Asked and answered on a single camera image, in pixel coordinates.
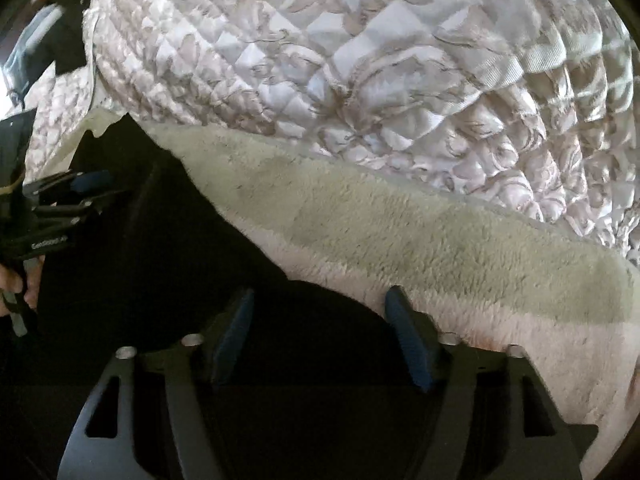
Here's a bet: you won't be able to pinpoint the person's left hand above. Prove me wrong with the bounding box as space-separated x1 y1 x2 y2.
0 254 47 317

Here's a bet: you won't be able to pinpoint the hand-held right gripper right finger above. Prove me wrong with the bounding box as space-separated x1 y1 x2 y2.
384 285 599 480

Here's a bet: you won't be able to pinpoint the black pants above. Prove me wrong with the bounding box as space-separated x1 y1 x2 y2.
0 112 432 480

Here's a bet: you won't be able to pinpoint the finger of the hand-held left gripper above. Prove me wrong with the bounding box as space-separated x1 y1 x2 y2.
34 189 132 232
22 169 115 201

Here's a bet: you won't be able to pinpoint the beige floral fleece blanket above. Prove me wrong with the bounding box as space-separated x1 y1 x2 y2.
84 109 640 480

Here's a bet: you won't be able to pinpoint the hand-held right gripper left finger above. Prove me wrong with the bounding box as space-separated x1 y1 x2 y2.
57 287 256 480

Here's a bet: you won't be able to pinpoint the pile of dark clothes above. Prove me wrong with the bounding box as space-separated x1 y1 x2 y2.
47 5 98 78

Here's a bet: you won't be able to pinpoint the quilted floral bedspread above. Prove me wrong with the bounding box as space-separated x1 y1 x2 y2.
22 0 640 261

